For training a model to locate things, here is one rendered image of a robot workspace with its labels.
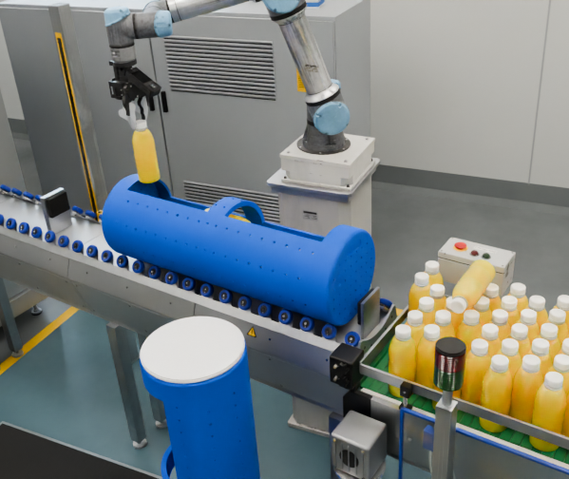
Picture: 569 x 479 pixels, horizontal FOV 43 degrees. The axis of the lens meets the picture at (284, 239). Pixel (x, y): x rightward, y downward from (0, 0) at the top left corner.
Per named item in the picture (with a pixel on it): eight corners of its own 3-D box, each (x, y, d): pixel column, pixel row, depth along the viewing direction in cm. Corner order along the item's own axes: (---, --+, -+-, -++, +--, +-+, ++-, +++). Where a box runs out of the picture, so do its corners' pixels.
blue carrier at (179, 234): (163, 236, 266) (156, 162, 254) (374, 299, 222) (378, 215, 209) (106, 266, 245) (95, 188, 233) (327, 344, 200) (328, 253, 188)
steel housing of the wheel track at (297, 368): (-14, 236, 344) (-34, 170, 327) (398, 386, 234) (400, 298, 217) (-68, 263, 323) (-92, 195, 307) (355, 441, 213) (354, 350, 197)
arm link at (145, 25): (170, 4, 219) (134, 7, 219) (169, 12, 210) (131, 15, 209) (174, 30, 223) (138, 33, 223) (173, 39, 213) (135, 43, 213)
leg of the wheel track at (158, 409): (161, 417, 317) (140, 299, 287) (171, 422, 314) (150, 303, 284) (153, 426, 313) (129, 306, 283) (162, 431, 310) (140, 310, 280)
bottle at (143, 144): (156, 184, 233) (147, 130, 224) (136, 183, 234) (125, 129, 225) (163, 175, 239) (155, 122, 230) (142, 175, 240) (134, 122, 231)
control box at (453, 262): (449, 264, 226) (450, 236, 221) (512, 280, 215) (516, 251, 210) (436, 279, 219) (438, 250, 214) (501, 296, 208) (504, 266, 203)
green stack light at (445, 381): (440, 369, 158) (441, 351, 155) (467, 378, 155) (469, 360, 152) (427, 385, 153) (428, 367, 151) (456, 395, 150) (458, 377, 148)
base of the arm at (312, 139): (313, 133, 262) (313, 107, 257) (351, 140, 256) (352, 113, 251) (294, 148, 251) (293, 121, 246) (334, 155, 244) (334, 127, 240)
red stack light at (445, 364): (441, 351, 155) (442, 335, 154) (469, 359, 152) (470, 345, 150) (428, 367, 151) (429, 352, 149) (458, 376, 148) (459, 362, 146)
